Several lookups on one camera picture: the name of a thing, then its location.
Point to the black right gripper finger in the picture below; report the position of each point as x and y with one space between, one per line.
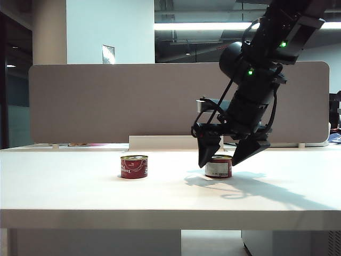
207 152
249 150

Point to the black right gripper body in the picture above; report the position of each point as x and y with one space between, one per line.
247 114

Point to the tomato can with white label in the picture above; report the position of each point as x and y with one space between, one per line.
218 169

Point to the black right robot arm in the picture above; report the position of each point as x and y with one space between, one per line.
261 53

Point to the red tomato can white lettering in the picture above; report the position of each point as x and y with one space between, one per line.
133 169

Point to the blue cloth bundle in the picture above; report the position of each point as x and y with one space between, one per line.
335 138

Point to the dark seated person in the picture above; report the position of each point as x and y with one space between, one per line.
335 109

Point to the grey-brown desk divider panel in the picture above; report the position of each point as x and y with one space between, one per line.
120 101

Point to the orange item behind divider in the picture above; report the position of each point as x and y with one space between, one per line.
77 144

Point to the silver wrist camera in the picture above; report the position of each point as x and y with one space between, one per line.
203 105

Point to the small wall poster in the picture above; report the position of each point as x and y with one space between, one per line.
108 54

